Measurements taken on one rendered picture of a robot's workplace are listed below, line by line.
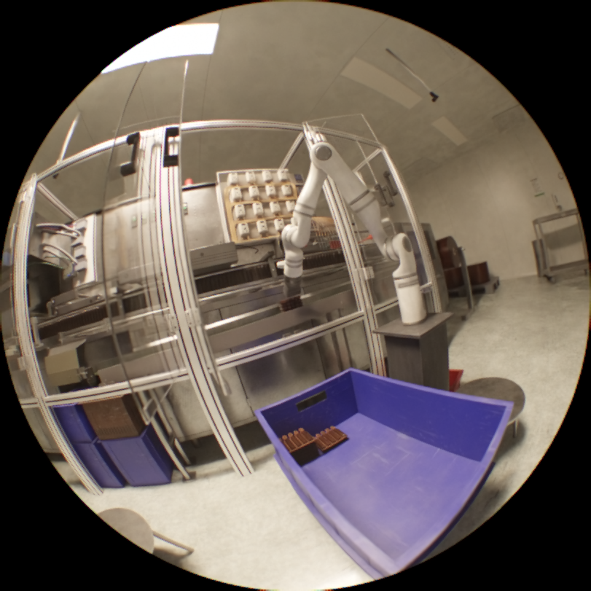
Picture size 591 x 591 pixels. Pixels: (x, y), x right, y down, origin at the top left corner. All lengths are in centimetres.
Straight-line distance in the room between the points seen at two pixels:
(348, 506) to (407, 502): 15
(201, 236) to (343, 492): 149
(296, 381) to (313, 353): 20
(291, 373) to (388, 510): 94
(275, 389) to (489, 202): 484
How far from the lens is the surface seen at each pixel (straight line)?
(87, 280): 166
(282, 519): 91
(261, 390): 123
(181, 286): 82
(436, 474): 66
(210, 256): 102
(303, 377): 130
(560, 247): 491
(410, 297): 76
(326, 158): 72
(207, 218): 152
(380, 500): 62
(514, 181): 496
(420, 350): 73
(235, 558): 89
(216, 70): 214
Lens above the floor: 76
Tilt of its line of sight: 1 degrees down
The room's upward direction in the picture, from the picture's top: 14 degrees counter-clockwise
